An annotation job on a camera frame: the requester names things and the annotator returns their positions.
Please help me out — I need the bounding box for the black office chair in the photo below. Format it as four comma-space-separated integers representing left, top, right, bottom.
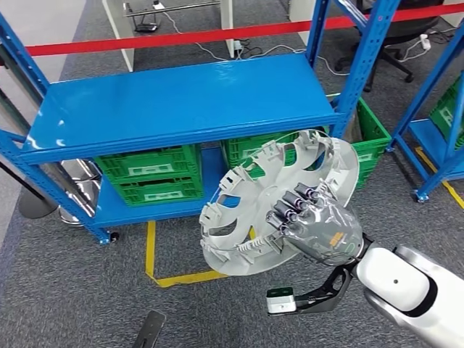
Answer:
333, 0, 442, 93

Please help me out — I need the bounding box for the long red barrier belt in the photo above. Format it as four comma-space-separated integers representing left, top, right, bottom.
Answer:
25, 2, 464, 57

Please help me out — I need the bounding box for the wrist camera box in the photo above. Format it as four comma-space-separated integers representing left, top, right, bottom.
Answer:
131, 310, 167, 348
266, 287, 297, 317

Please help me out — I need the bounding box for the white desk with metal rail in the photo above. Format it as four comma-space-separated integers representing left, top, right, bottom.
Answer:
101, 0, 235, 73

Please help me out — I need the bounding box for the black pole floor stand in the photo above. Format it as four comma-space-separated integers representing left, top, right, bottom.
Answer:
0, 160, 60, 220

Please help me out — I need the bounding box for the black wifi router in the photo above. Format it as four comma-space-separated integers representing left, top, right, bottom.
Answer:
133, 20, 159, 35

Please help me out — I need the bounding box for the chrome barrier stanchion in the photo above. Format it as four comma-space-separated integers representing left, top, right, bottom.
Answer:
0, 45, 103, 227

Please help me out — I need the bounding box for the black right camera bracket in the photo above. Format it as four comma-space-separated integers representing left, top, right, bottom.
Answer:
293, 262, 354, 315

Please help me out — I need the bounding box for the large open green crate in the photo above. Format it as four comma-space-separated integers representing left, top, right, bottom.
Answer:
326, 95, 393, 191

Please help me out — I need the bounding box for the white cable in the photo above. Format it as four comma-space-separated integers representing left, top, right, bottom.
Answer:
241, 43, 351, 78
162, 10, 228, 63
397, 26, 459, 65

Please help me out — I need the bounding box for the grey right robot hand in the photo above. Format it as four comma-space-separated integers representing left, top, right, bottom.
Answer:
266, 181, 364, 266

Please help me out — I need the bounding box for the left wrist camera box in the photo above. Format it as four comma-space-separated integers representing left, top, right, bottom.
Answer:
131, 310, 167, 348

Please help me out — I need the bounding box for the grey plastic wheel cover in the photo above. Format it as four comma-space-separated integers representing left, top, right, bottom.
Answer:
198, 128, 360, 277

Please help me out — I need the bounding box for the black cable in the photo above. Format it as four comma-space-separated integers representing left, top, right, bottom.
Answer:
240, 39, 265, 59

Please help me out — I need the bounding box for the green plastic crate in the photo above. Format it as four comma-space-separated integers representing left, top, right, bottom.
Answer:
429, 76, 464, 151
221, 129, 327, 170
239, 159, 268, 181
94, 144, 202, 186
112, 175, 204, 207

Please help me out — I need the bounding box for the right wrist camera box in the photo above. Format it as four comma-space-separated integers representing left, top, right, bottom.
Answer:
266, 287, 297, 317

